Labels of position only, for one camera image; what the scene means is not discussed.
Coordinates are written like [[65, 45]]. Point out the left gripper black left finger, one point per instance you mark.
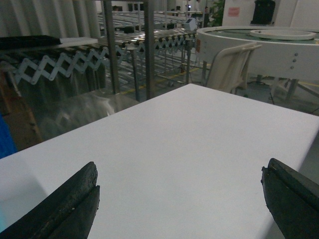
[[67, 213]]

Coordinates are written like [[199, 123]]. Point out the white foam board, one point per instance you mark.
[[77, 41]]

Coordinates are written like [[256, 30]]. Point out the white round conveyor table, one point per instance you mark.
[[292, 59]]

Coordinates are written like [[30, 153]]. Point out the lower right blue crate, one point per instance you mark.
[[7, 145]]

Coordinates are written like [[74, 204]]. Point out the black tray on conveyor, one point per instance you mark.
[[28, 41]]

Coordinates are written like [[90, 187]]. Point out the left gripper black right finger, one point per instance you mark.
[[292, 199]]

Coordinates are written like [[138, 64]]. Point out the expandable roller conveyor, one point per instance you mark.
[[48, 62]]

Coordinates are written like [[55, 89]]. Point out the white chair with cloth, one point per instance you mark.
[[229, 68]]

